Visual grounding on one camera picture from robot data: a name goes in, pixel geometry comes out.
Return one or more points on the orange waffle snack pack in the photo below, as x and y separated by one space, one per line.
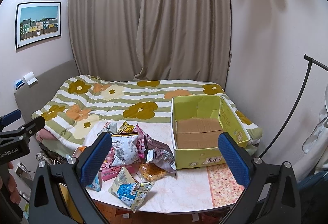
150 172

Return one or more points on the purple snack bag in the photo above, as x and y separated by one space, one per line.
155 152

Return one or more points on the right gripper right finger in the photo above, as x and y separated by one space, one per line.
270 192

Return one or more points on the framed houses picture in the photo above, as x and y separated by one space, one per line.
37 21

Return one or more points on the floral striped quilt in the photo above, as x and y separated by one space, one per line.
84 100

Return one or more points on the white barcode snack bag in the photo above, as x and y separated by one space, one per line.
125 149

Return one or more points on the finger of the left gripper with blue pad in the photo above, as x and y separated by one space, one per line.
9 118

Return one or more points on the silver snack bag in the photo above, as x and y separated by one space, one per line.
109 127

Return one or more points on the grey headboard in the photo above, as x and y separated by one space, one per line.
31 98

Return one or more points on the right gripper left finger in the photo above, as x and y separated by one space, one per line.
47 204

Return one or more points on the blue white snack bag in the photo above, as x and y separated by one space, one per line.
129 191

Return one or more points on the white tissue roll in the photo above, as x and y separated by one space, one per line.
29 78

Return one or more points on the black lamp stand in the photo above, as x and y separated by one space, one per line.
310 61

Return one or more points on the pink marshmallow bag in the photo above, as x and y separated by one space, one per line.
108 171

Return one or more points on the green cardboard box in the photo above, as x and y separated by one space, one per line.
196 123

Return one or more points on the yellow chocolate snack bag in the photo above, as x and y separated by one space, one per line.
125 128

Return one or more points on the person's left hand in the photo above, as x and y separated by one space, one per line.
12 187

